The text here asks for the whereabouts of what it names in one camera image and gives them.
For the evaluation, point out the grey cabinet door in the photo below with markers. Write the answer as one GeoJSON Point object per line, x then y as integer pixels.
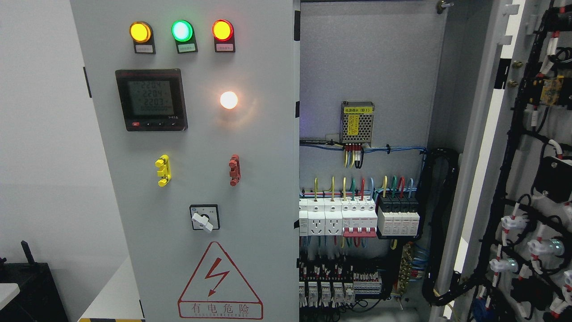
{"type": "Point", "coordinates": [502, 251]}
{"type": "Point", "coordinates": [257, 215]}

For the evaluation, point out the red test terminal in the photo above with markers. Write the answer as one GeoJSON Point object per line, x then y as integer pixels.
{"type": "Point", "coordinates": [234, 173]}

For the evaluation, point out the white socket modules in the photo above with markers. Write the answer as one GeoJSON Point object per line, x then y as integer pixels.
{"type": "Point", "coordinates": [321, 217]}

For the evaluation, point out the metal mesh power supply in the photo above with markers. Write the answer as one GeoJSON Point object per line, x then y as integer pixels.
{"type": "Point", "coordinates": [357, 119]}

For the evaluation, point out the white glowing indicator light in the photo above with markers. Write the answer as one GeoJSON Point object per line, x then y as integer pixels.
{"type": "Point", "coordinates": [228, 100]}

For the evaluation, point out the yellow test terminal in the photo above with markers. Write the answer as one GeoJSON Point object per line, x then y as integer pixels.
{"type": "Point", "coordinates": [163, 166]}

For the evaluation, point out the black white surge protector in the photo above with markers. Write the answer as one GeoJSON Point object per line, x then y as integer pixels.
{"type": "Point", "coordinates": [398, 217]}

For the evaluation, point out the relay terminal row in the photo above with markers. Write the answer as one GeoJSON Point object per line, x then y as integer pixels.
{"type": "Point", "coordinates": [328, 284]}

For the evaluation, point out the red indicator light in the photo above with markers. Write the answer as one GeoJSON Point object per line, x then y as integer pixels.
{"type": "Point", "coordinates": [223, 36]}

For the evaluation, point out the red electric danger sticker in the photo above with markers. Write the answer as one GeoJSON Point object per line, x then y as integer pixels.
{"type": "Point", "coordinates": [218, 290]}

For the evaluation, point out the black digital power meter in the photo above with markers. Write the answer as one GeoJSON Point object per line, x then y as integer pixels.
{"type": "Point", "coordinates": [152, 99]}

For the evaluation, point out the brass ground bus bar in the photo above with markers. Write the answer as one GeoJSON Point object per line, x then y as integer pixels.
{"type": "Point", "coordinates": [405, 269]}

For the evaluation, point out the green indicator light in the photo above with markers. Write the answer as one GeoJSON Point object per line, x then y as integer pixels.
{"type": "Point", "coordinates": [184, 36]}

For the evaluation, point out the yellow indicator light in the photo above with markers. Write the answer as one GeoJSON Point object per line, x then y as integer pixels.
{"type": "Point", "coordinates": [142, 35]}

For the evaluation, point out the white rotary selector switch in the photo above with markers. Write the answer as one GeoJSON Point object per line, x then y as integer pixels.
{"type": "Point", "coordinates": [205, 217]}

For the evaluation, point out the red handled circuit breaker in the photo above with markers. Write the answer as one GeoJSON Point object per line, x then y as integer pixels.
{"type": "Point", "coordinates": [359, 218]}

